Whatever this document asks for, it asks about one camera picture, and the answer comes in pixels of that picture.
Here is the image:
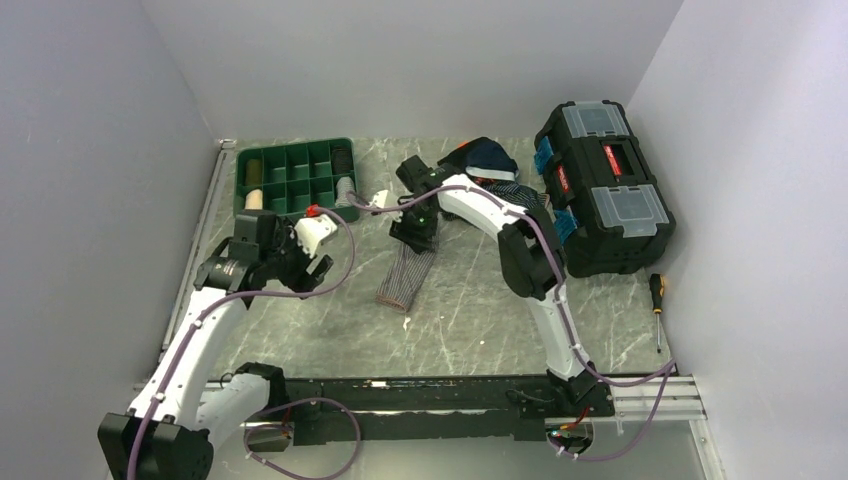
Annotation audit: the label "black rolled underwear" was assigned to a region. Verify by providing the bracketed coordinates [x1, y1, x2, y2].
[330, 146, 354, 175]

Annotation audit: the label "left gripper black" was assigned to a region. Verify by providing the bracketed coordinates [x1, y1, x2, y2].
[260, 217, 333, 298]

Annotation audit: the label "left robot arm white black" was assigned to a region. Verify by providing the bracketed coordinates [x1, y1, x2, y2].
[97, 206, 345, 479]

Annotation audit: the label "purple cable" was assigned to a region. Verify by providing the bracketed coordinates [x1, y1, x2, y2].
[125, 206, 363, 480]
[344, 185, 678, 465]

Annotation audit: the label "black toolbox clear lids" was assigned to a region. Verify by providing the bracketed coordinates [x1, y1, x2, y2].
[534, 100, 676, 278]

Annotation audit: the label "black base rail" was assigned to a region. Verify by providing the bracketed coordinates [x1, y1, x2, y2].
[248, 374, 616, 446]

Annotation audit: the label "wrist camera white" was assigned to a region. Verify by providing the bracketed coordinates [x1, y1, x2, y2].
[369, 189, 391, 215]
[294, 205, 338, 259]

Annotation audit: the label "grey striped underwear orange trim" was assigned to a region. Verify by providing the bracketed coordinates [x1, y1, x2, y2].
[375, 243, 437, 312]

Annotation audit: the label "black underwear tan patch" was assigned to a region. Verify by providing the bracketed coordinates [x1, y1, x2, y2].
[437, 137, 489, 172]

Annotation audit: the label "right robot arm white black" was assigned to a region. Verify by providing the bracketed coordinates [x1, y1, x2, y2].
[390, 156, 597, 415]

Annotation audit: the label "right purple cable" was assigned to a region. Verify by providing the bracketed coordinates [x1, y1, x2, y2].
[344, 185, 678, 465]

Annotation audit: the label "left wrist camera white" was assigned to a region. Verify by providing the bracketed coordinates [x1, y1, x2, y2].
[294, 205, 338, 259]

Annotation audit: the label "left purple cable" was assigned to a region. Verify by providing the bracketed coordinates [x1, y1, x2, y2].
[125, 206, 363, 480]

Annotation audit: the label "dark navy underwear white band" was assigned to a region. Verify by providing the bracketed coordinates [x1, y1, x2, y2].
[464, 137, 520, 182]

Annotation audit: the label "cream rolled underwear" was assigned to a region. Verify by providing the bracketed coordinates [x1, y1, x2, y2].
[244, 188, 264, 210]

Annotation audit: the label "aluminium frame rail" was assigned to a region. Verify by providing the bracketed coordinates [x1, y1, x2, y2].
[105, 374, 710, 480]

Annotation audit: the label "grey striped rolled underwear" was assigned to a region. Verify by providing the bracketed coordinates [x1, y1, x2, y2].
[334, 176, 356, 208]

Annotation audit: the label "olive rolled underwear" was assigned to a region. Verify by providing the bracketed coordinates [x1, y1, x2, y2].
[243, 158, 264, 188]

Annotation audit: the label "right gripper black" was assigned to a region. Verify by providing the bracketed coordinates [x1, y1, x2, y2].
[390, 200, 440, 255]

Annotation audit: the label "green divided organizer tray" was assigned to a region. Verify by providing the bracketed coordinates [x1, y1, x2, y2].
[232, 137, 360, 223]

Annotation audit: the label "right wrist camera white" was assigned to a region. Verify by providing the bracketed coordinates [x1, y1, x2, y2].
[369, 189, 391, 215]

